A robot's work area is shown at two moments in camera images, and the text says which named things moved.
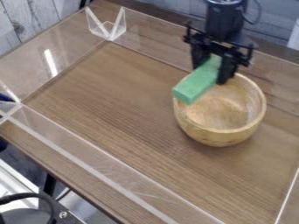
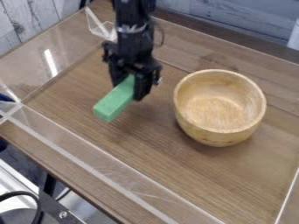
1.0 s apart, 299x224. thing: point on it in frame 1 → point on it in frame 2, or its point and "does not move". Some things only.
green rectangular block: [193, 85] → [116, 100]
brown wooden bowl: [224, 116] does not move
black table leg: [49, 185] does not move
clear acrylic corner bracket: [108, 30] does not move
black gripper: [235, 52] → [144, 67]
